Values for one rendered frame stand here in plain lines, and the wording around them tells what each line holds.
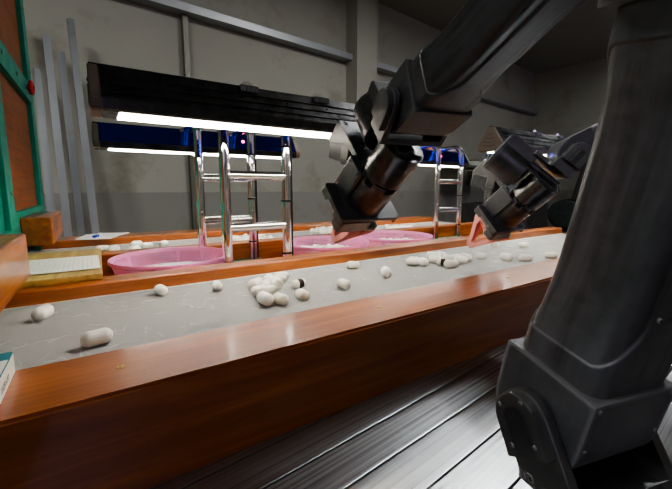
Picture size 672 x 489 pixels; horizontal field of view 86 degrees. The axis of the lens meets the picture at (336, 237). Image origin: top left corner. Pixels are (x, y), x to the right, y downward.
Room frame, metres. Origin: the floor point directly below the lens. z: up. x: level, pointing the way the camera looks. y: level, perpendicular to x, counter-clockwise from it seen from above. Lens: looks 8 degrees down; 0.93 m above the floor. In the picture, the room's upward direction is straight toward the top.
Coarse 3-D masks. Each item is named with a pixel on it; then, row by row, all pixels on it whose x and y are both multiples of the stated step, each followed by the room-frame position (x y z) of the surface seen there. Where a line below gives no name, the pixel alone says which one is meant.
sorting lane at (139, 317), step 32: (416, 256) 1.00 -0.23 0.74; (544, 256) 1.00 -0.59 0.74; (192, 288) 0.67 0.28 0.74; (224, 288) 0.67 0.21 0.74; (288, 288) 0.67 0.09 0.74; (320, 288) 0.67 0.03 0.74; (352, 288) 0.67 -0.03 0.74; (384, 288) 0.67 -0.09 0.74; (0, 320) 0.50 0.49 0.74; (32, 320) 0.50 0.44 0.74; (64, 320) 0.50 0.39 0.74; (96, 320) 0.50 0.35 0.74; (128, 320) 0.50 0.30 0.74; (160, 320) 0.50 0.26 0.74; (192, 320) 0.50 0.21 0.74; (224, 320) 0.50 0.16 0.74; (256, 320) 0.50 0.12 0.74; (0, 352) 0.40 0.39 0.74; (32, 352) 0.40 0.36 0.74; (64, 352) 0.40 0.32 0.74; (96, 352) 0.40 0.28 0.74
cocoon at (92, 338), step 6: (96, 330) 0.42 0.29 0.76; (102, 330) 0.42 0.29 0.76; (108, 330) 0.43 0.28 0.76; (84, 336) 0.41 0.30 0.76; (90, 336) 0.41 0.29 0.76; (96, 336) 0.41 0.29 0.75; (102, 336) 0.42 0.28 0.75; (108, 336) 0.42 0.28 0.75; (84, 342) 0.41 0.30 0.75; (90, 342) 0.41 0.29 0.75; (96, 342) 0.41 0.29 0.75; (102, 342) 0.42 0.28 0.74
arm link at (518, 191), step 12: (528, 168) 0.63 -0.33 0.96; (540, 168) 0.63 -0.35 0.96; (516, 180) 0.64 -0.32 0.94; (528, 180) 0.64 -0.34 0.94; (540, 180) 0.62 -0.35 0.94; (552, 180) 0.63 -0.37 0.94; (516, 192) 0.65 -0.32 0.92; (528, 192) 0.63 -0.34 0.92; (540, 192) 0.62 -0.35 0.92; (552, 192) 0.62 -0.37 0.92; (528, 204) 0.64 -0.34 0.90; (540, 204) 0.64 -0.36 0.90
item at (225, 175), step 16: (320, 96) 0.77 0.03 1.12; (224, 144) 0.81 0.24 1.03; (288, 144) 0.89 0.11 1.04; (224, 160) 0.80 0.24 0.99; (288, 160) 0.89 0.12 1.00; (224, 176) 0.80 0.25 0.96; (240, 176) 0.83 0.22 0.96; (256, 176) 0.85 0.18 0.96; (272, 176) 0.87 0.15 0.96; (288, 176) 0.89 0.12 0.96; (224, 192) 0.80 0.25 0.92; (288, 192) 0.89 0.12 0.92; (224, 208) 0.80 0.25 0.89; (288, 208) 0.89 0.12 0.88; (224, 224) 0.80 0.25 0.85; (240, 224) 0.83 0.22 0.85; (256, 224) 0.85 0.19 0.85; (272, 224) 0.87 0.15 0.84; (288, 224) 0.89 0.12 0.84; (224, 240) 0.80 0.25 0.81; (288, 240) 0.89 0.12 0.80; (224, 256) 0.80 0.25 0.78
